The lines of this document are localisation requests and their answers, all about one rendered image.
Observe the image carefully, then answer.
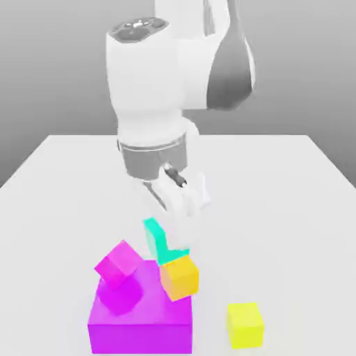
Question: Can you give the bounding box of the large purple box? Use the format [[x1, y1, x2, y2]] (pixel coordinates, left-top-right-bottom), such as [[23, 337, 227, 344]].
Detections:
[[87, 259, 193, 355]]

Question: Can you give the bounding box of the small yellow cube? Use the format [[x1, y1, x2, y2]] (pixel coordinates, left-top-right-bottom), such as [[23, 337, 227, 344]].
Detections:
[[227, 302, 265, 350]]

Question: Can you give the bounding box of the small magenta cube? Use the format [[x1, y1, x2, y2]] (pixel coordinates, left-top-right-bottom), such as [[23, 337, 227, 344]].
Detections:
[[94, 239, 143, 285]]

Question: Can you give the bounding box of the small orange cube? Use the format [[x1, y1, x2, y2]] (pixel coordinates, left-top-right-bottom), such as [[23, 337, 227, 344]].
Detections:
[[160, 255, 200, 302]]

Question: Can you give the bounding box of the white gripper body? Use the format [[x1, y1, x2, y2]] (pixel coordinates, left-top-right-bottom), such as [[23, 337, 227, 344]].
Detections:
[[139, 174, 203, 224]]

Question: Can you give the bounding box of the small teal cube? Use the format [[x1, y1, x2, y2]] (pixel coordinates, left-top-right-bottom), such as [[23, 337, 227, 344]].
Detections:
[[143, 217, 191, 265]]

